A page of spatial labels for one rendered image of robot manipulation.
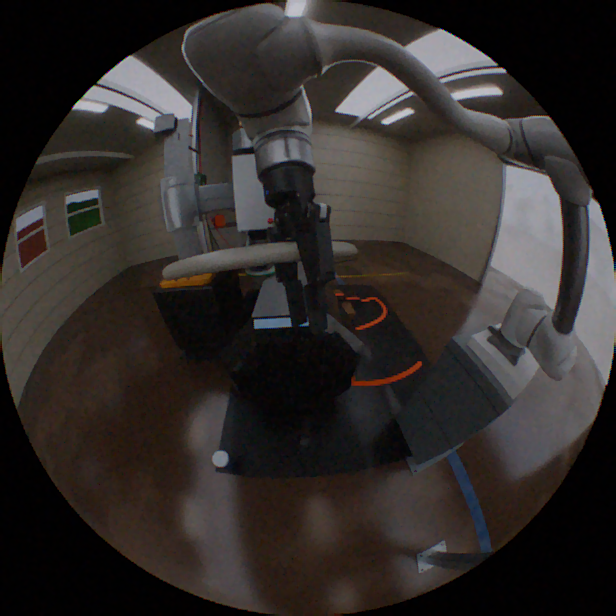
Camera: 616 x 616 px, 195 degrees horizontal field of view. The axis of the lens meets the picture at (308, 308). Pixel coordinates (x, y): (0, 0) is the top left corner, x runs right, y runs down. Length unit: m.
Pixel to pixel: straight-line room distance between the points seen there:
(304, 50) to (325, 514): 1.45
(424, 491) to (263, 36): 1.62
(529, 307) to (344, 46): 0.83
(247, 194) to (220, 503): 1.74
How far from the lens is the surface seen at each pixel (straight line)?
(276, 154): 0.27
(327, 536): 1.29
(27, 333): 6.12
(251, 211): 1.03
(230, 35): 0.21
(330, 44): 0.25
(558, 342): 0.74
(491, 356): 0.85
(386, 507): 1.33
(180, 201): 1.47
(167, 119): 1.65
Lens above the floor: 1.25
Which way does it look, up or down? 33 degrees down
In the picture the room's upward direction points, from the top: straight up
